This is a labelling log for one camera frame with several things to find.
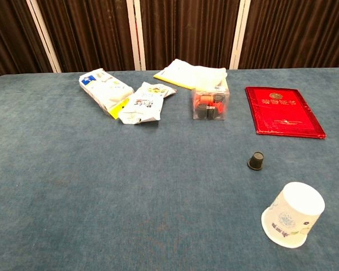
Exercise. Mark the white printed paper cup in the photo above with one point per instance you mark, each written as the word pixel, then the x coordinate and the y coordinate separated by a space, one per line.
pixel 291 214

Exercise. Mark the white snack bag red characters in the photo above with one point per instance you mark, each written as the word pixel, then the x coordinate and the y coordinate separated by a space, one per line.
pixel 145 105

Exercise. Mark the clear plastic box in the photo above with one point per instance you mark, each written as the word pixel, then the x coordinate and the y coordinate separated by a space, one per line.
pixel 210 104

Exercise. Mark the yellow flat folder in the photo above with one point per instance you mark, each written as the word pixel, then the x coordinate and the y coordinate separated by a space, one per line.
pixel 165 77

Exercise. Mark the blue tablecloth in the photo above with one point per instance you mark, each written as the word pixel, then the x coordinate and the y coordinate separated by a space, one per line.
pixel 130 183

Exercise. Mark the white folded plastic bag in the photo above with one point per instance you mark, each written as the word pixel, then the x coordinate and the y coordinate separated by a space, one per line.
pixel 197 74

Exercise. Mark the white snack bag blue print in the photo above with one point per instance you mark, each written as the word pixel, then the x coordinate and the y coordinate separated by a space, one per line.
pixel 104 90

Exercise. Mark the small black capsule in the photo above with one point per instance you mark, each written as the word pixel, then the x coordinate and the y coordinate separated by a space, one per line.
pixel 256 161

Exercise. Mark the brown curtain panel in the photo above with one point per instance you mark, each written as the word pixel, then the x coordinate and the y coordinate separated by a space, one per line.
pixel 87 34
pixel 296 34
pixel 189 31
pixel 8 36

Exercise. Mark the red certificate folder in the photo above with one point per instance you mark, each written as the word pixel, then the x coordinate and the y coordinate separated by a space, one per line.
pixel 282 111

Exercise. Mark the white screen frame post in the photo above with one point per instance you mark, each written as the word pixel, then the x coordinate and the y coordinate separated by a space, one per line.
pixel 43 36
pixel 137 36
pixel 238 36

